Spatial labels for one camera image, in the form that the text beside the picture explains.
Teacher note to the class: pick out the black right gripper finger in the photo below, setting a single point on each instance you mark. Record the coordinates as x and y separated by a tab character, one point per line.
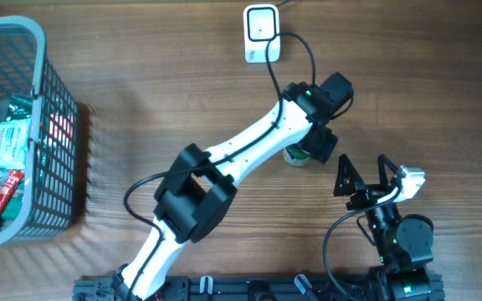
384	164
348	180

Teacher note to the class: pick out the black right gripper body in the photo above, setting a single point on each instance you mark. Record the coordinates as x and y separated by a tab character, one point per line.
370	194

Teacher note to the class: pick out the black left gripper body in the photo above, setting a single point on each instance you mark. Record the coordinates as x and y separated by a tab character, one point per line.
321	149

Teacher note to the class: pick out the green lid jar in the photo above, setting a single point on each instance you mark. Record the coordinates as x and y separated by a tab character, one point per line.
295	156

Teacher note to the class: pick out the green sponge package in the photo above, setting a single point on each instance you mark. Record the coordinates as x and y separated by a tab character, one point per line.
19	106

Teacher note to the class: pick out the teal tissue packet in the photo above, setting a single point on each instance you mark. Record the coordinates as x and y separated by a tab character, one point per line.
14	136

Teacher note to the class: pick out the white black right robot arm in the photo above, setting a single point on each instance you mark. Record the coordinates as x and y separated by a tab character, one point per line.
403	243

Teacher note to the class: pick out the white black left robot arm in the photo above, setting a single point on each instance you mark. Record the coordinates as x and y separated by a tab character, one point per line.
198	189

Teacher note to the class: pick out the white barcode scanner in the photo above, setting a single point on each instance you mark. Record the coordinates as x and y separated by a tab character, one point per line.
261	24

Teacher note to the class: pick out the grey plastic mesh basket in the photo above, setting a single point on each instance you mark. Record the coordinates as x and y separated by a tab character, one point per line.
49	177

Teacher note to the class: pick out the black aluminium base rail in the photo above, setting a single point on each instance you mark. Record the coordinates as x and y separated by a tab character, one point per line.
266	288

